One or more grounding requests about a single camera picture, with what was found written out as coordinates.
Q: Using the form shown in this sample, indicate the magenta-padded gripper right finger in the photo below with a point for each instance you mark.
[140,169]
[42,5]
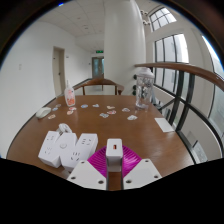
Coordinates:
[141,173]

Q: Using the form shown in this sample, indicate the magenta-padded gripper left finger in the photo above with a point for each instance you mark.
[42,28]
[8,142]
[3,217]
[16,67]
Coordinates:
[85,175]

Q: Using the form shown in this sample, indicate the white power strip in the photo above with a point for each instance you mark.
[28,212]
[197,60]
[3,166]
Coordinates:
[68,148]

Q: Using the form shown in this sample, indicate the white paper card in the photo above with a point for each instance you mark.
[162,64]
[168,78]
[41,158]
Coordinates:
[164,124]

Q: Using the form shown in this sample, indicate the small colourful sticker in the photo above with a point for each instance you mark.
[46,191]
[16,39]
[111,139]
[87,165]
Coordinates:
[95,105]
[51,116]
[84,106]
[125,109]
[104,115]
[132,117]
[72,108]
[110,107]
[111,112]
[69,112]
[54,109]
[58,105]

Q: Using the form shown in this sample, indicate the white bottle with orange label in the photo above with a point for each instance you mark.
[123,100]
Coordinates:
[69,98]

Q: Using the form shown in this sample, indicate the wooden chair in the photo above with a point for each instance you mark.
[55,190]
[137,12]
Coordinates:
[98,81]

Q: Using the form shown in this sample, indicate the pale side door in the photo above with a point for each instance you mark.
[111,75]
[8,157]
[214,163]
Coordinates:
[58,71]

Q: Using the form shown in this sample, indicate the glazed double door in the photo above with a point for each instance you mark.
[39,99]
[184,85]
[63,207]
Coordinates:
[98,67]

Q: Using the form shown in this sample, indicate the wooden-topped black railing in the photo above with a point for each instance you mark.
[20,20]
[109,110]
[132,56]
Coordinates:
[186,71]

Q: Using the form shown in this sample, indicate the green exit sign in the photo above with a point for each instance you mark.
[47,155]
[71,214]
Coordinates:
[99,52]

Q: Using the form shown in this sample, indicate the tall black-framed window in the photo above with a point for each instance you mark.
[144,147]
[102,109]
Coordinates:
[171,50]

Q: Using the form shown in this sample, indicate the wide black-framed window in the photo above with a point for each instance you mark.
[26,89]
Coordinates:
[216,70]

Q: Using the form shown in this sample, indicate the small arched window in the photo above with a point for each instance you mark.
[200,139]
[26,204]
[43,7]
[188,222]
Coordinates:
[162,19]

